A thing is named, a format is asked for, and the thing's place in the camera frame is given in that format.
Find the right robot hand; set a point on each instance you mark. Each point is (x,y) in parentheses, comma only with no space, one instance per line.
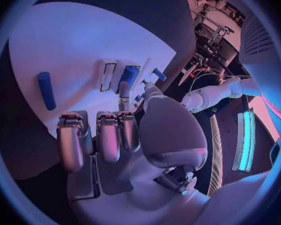
(173,131)

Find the workshop equipment rack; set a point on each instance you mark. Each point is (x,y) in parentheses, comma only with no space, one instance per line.
(213,33)

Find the long blue cylinder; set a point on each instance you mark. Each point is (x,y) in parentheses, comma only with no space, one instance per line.
(46,91)

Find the small blue peg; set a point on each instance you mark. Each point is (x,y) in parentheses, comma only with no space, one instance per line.
(135,105)
(145,82)
(138,98)

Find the glowing light bar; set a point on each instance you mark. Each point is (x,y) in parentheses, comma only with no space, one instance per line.
(244,142)

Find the white task board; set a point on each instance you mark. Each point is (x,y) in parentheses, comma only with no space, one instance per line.
(67,46)

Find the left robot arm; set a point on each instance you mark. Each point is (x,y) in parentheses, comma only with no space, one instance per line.
(213,94)

